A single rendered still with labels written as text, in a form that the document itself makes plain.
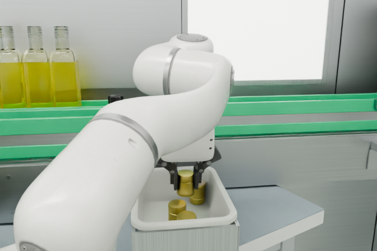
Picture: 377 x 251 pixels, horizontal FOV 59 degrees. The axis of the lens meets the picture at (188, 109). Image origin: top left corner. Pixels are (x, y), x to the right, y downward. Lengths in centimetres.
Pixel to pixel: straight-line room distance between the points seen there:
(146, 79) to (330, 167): 60
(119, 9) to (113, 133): 63
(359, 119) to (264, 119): 25
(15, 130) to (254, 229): 50
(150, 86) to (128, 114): 13
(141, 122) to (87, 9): 62
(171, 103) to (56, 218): 17
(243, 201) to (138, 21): 53
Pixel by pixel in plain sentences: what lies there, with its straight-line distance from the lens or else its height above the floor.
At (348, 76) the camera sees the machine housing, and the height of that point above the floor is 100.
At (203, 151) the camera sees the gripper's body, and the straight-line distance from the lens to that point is 61.
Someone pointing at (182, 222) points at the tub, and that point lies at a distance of 54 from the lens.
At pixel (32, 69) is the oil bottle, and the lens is 81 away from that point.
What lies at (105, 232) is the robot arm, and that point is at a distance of 28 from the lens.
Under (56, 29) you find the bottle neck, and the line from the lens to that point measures 80.
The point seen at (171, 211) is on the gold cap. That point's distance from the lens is 64.
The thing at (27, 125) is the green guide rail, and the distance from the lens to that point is 72.
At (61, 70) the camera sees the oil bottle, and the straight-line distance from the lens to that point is 79.
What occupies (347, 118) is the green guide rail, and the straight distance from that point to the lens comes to 93.
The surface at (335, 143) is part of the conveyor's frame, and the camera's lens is 91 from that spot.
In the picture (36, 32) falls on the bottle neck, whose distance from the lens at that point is 82.
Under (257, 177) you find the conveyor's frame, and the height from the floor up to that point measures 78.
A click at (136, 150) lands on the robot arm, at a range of 31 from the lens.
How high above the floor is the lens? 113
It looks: 13 degrees down
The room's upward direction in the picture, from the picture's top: straight up
